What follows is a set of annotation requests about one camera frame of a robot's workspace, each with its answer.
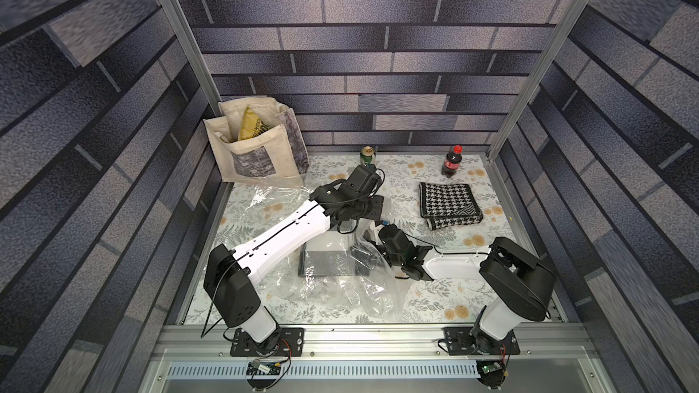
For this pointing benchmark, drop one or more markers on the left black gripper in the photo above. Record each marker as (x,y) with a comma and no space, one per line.
(377,211)

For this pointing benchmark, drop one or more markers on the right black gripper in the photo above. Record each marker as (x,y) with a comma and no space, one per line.
(382,238)

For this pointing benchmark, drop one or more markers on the grey white scarf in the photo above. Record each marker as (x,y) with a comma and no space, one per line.
(333,255)

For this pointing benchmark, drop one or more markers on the clear plastic vacuum bag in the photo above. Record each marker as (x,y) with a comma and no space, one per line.
(378,298)

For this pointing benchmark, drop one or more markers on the black white houndstooth scarf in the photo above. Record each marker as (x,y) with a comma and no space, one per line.
(448,205)

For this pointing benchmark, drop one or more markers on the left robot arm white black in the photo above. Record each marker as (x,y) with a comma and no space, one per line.
(232,274)

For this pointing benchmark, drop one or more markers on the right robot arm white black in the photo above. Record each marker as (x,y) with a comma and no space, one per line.
(523,286)

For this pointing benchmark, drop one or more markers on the cream canvas tote bag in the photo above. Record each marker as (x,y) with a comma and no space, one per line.
(277,158)

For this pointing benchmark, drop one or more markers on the green beverage can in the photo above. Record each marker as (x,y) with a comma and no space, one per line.
(367,157)

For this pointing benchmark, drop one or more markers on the cola bottle red cap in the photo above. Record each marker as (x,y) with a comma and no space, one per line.
(452,161)

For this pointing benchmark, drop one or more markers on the yellow snack packet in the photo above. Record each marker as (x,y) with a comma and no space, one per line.
(251,125)

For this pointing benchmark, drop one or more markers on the right circuit board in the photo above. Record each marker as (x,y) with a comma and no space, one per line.
(492,374)

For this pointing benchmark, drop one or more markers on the circuit board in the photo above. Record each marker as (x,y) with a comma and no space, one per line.
(261,369)
(492,374)

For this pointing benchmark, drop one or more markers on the left circuit board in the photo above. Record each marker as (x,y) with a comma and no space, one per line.
(261,369)

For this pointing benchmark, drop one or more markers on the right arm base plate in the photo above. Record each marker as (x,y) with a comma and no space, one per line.
(460,341)

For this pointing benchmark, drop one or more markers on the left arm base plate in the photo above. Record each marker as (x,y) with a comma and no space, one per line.
(282,343)

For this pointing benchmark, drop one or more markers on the aluminium front rail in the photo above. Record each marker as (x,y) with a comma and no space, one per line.
(531,341)

